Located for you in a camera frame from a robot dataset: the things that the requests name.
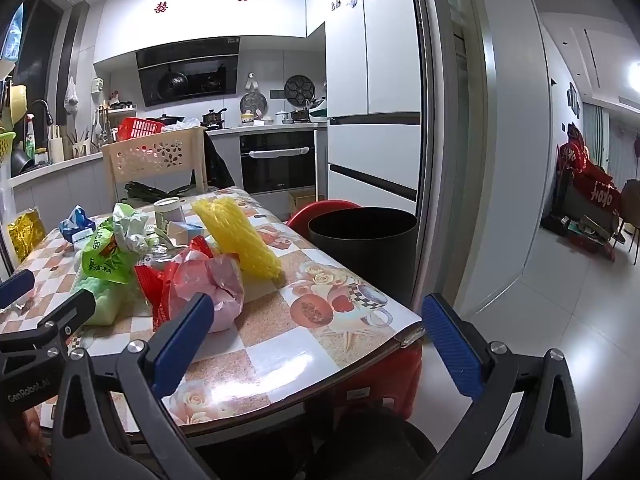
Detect cardboard box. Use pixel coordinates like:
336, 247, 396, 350
287, 189, 326, 216

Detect crumpled pale plastic bag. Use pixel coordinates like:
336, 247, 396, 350
111, 203, 158, 253

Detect red plastic tub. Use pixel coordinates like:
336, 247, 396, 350
345, 345, 423, 416

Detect checkered floral tablecloth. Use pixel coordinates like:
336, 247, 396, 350
0, 186, 426, 441

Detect black round trash bin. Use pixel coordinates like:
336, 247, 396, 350
307, 208, 418, 306

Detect grey round pan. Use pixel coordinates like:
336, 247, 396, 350
239, 91, 266, 115

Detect white wall cabinets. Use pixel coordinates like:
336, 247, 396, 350
92, 0, 321, 66

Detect red plastic stool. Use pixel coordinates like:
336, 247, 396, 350
286, 200, 363, 226

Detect brown chair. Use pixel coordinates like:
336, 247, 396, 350
620, 178, 640, 266

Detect black kitchen faucet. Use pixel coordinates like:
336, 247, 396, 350
31, 99, 55, 128

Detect black built-in oven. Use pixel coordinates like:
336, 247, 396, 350
239, 132, 317, 195

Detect black range hood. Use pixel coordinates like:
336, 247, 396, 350
135, 36, 242, 107

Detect red plastic basket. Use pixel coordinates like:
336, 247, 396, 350
116, 117, 167, 142

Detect pink plastic bag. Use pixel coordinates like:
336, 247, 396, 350
162, 250, 246, 333

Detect kitchen counter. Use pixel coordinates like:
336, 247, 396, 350
10, 122, 328, 221

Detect gold foil bag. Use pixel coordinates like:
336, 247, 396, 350
6, 208, 47, 263

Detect red banner sign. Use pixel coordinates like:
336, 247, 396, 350
555, 127, 623, 261

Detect yellow colander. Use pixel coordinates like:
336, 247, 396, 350
7, 85, 27, 121

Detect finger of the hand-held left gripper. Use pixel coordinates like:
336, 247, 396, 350
0, 287, 97, 356
0, 269, 36, 311

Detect white green printed packet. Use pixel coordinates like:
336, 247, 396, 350
70, 280, 153, 326

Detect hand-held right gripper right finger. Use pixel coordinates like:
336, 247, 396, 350
421, 292, 583, 480

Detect red plastic bag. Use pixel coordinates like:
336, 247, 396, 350
134, 235, 216, 331

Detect yellow egg-crate foam sponge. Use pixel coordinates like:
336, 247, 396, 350
192, 196, 283, 279

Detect black round mould pan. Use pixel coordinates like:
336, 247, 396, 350
284, 74, 317, 103

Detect paper cup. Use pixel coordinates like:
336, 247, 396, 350
152, 197, 183, 231

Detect white refrigerator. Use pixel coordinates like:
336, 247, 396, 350
318, 0, 436, 216

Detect blue tissue packet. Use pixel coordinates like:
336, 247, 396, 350
59, 205, 97, 246

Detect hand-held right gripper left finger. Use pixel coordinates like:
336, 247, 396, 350
47, 291, 221, 480

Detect beige plastic chair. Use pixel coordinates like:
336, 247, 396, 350
101, 126, 208, 206

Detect small blue white carton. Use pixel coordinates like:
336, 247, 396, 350
167, 220, 208, 243

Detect green snack bag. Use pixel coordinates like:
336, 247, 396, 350
75, 217, 151, 286

